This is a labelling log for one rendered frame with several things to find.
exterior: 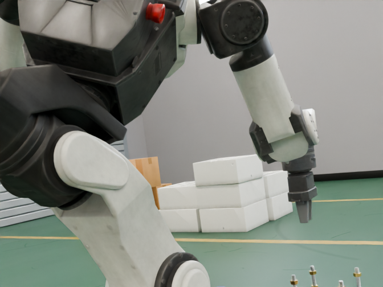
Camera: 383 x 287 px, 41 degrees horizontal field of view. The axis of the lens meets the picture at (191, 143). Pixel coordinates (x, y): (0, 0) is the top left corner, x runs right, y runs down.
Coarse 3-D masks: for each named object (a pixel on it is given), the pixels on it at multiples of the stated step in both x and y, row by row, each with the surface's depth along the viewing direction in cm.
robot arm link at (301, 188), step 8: (312, 152) 132; (296, 160) 130; (304, 160) 130; (312, 160) 131; (288, 168) 132; (296, 168) 130; (304, 168) 130; (288, 176) 134; (296, 176) 131; (304, 176) 130; (312, 176) 136; (288, 184) 132; (296, 184) 131; (304, 184) 130; (312, 184) 135; (288, 192) 131; (296, 192) 129; (304, 192) 129; (312, 192) 133; (288, 200) 132; (296, 200) 129; (304, 200) 129
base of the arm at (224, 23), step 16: (224, 0) 90; (240, 0) 89; (256, 0) 90; (208, 16) 90; (224, 16) 90; (240, 16) 90; (256, 16) 90; (208, 32) 92; (224, 32) 91; (240, 32) 91; (256, 32) 91; (208, 48) 101; (224, 48) 92; (240, 48) 92
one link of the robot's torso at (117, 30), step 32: (32, 0) 80; (64, 0) 80; (96, 0) 79; (128, 0) 79; (160, 0) 87; (192, 0) 95; (32, 32) 78; (64, 32) 78; (96, 32) 78; (128, 32) 78; (160, 32) 87; (192, 32) 95; (32, 64) 84; (64, 64) 83; (96, 64) 81; (128, 64) 83; (160, 64) 93; (96, 96) 85; (128, 96) 87
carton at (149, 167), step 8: (136, 160) 510; (144, 160) 508; (152, 160) 517; (136, 168) 511; (144, 168) 507; (152, 168) 516; (144, 176) 506; (152, 176) 515; (152, 184) 514; (160, 184) 523
